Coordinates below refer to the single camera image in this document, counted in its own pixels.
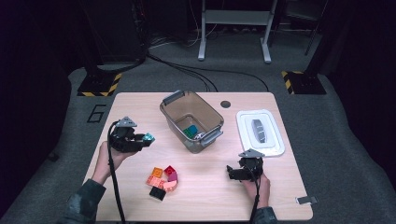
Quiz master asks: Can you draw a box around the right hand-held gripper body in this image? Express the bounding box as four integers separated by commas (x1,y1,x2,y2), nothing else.
236,148,265,182

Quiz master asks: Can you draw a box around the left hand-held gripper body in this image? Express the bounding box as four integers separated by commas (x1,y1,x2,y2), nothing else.
109,116,148,153

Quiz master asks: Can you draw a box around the salmon building block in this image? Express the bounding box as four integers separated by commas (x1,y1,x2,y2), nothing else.
146,175,168,189

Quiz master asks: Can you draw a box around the clear brown storage box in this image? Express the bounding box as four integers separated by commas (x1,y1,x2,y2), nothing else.
159,90,225,155

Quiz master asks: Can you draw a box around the rounded pink building block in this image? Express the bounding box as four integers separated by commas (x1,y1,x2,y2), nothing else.
162,179,178,192

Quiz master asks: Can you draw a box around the white box lid grey handle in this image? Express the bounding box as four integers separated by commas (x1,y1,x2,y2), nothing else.
235,108,286,159

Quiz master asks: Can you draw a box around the black building block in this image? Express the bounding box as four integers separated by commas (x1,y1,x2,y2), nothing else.
148,186,167,202

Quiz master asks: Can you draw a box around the person's right hand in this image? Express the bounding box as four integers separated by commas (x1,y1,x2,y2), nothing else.
242,173,272,209

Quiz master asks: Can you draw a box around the person's left hand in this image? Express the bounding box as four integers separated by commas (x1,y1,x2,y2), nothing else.
92,141,138,176

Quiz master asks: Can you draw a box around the black yellow-striped stand base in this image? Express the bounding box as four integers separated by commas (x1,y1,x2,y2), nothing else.
281,70,328,96
77,71,123,97

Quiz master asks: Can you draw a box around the grey tape tab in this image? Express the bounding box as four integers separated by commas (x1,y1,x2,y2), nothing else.
295,195,318,205

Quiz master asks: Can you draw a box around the right hand-held gripper black cable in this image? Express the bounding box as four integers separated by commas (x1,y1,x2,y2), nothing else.
247,166,262,224

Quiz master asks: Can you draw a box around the hand-held gripper black cable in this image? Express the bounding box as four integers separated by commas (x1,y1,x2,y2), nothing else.
106,120,127,224
247,166,262,224

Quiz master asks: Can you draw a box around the left hand-held gripper black cable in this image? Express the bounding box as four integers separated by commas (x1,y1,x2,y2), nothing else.
106,120,127,224

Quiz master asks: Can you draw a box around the black floor cable bundle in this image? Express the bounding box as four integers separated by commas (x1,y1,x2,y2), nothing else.
145,51,219,93

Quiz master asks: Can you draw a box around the thin black floor cable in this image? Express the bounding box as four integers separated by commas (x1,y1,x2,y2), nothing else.
186,66,270,93

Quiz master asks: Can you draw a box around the white metal stand frame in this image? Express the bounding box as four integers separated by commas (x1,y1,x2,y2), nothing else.
197,0,278,64

